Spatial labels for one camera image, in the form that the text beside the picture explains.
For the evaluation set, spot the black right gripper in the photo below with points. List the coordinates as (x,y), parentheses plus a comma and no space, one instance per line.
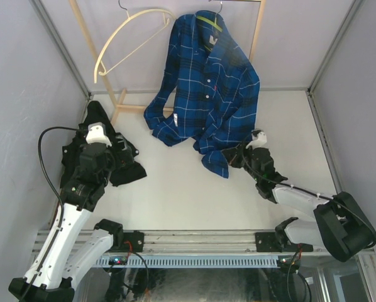
(233,154)

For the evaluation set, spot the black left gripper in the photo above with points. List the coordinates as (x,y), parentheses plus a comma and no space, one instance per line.
(124,156)

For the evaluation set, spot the black shirt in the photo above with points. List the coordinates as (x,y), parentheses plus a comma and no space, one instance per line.
(71,152)

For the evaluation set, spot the wooden clothes rack frame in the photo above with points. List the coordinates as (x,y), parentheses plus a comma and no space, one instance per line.
(112,94)

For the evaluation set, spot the blue plaid shirt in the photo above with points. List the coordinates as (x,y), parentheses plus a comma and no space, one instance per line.
(211,97)

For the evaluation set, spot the green plastic hanger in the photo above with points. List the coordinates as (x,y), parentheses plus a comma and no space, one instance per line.
(209,29)

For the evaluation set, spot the beige wooden hanger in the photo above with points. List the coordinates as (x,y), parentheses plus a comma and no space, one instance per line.
(131,35)

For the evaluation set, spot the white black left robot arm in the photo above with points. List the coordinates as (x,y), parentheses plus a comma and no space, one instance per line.
(57,272)

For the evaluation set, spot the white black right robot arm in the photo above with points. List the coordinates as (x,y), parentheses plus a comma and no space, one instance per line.
(335,223)

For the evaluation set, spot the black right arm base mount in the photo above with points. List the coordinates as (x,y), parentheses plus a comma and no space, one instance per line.
(278,242)

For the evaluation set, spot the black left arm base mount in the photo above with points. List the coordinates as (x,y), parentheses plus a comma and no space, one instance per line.
(133,241)

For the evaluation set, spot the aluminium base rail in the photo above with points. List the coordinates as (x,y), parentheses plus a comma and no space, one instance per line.
(171,242)

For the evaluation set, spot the grey slotted cable duct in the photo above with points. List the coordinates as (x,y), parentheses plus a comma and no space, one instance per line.
(188,261)

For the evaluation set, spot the metal clothes rail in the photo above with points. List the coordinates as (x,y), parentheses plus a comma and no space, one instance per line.
(246,1)

